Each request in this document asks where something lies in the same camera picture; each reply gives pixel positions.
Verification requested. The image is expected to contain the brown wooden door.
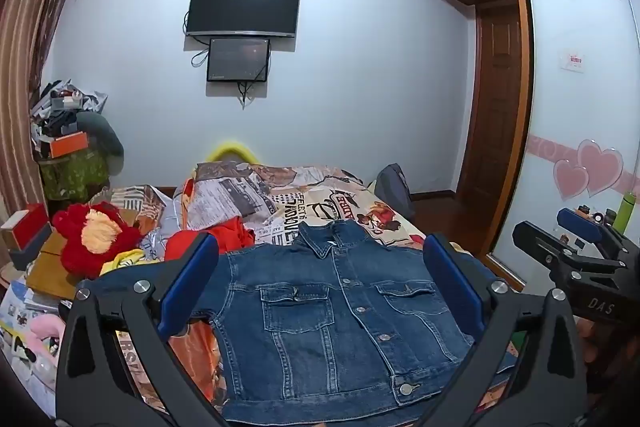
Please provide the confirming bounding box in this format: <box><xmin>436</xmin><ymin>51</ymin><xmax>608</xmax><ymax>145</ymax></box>
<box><xmin>456</xmin><ymin>0</ymin><xmax>525</xmax><ymax>204</ymax></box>

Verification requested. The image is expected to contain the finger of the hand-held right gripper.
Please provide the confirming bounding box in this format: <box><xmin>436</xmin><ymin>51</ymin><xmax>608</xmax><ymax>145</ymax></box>
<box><xmin>512</xmin><ymin>220</ymin><xmax>576</xmax><ymax>279</ymax></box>
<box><xmin>556</xmin><ymin>207</ymin><xmax>608</xmax><ymax>248</ymax></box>

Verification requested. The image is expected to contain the orange box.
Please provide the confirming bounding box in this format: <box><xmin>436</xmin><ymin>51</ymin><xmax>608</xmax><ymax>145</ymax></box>
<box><xmin>48</xmin><ymin>132</ymin><xmax>91</xmax><ymax>160</ymax></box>

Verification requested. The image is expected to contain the cardboard box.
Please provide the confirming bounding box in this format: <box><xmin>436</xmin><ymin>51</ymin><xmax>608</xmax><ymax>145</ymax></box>
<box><xmin>25</xmin><ymin>232</ymin><xmax>82</xmax><ymax>301</ymax></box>

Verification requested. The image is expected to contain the blue denim jacket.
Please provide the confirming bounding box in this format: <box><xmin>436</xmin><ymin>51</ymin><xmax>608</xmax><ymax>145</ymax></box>
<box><xmin>92</xmin><ymin>221</ymin><xmax>517</xmax><ymax>425</ymax></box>

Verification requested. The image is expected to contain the red plush toy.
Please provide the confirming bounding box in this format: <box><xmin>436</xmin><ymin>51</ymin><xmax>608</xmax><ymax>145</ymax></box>
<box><xmin>52</xmin><ymin>202</ymin><xmax>144</xmax><ymax>281</ymax></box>

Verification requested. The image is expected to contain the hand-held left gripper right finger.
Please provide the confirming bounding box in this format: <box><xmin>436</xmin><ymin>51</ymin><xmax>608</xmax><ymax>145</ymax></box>
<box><xmin>422</xmin><ymin>232</ymin><xmax>588</xmax><ymax>427</ymax></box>

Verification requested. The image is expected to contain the striped brown curtain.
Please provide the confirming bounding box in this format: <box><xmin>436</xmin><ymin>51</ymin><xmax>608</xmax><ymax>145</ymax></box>
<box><xmin>0</xmin><ymin>0</ymin><xmax>92</xmax><ymax>214</ymax></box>

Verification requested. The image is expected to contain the pink plush toy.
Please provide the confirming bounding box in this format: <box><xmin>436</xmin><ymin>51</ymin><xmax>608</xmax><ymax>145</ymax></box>
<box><xmin>14</xmin><ymin>313</ymin><xmax>67</xmax><ymax>359</ymax></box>

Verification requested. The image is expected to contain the small black monitor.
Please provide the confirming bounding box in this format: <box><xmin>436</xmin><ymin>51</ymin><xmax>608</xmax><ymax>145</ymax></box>
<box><xmin>206</xmin><ymin>38</ymin><xmax>272</xmax><ymax>83</ymax></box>

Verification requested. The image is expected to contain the black wall television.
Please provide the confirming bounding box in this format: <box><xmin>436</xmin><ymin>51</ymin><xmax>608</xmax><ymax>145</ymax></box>
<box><xmin>185</xmin><ymin>0</ymin><xmax>302</xmax><ymax>39</ymax></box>

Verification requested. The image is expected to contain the yellow cloth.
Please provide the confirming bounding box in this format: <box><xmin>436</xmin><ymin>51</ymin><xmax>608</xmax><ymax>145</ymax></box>
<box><xmin>99</xmin><ymin>249</ymin><xmax>149</xmax><ymax>278</ymax></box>

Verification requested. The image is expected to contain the yellow curved cushion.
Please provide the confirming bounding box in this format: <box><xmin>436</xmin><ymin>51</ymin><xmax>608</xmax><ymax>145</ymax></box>
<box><xmin>207</xmin><ymin>139</ymin><xmax>261</xmax><ymax>166</ymax></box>

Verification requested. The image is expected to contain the printed blanket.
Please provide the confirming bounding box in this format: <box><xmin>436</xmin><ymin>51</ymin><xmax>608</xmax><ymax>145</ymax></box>
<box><xmin>100</xmin><ymin>159</ymin><xmax>523</xmax><ymax>427</ymax></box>

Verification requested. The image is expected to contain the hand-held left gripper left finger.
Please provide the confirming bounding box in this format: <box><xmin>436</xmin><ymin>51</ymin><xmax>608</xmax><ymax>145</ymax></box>
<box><xmin>54</xmin><ymin>232</ymin><xmax>236</xmax><ymax>427</ymax></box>

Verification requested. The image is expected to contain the pile of clutter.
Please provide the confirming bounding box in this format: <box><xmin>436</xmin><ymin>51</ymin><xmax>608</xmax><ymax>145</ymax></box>
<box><xmin>29</xmin><ymin>79</ymin><xmax>109</xmax><ymax>148</ymax></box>

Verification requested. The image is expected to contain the grey backpack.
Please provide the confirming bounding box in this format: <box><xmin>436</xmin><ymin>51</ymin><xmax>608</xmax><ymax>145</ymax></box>
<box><xmin>374</xmin><ymin>163</ymin><xmax>416</xmax><ymax>221</ymax></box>

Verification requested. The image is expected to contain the red garment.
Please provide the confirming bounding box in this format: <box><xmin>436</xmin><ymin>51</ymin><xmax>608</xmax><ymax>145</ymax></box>
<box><xmin>164</xmin><ymin>216</ymin><xmax>256</xmax><ymax>264</ymax></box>

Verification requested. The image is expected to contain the green patterned cloth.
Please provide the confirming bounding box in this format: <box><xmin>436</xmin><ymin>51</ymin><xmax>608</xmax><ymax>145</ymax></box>
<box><xmin>39</xmin><ymin>151</ymin><xmax>111</xmax><ymax>204</ymax></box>

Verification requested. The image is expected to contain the green bottle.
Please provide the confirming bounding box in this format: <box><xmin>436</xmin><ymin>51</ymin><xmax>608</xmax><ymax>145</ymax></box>
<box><xmin>612</xmin><ymin>191</ymin><xmax>640</xmax><ymax>234</ymax></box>

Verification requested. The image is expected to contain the red box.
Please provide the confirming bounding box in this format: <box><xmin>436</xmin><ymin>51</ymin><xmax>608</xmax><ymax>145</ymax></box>
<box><xmin>0</xmin><ymin>203</ymin><xmax>51</xmax><ymax>249</ymax></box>

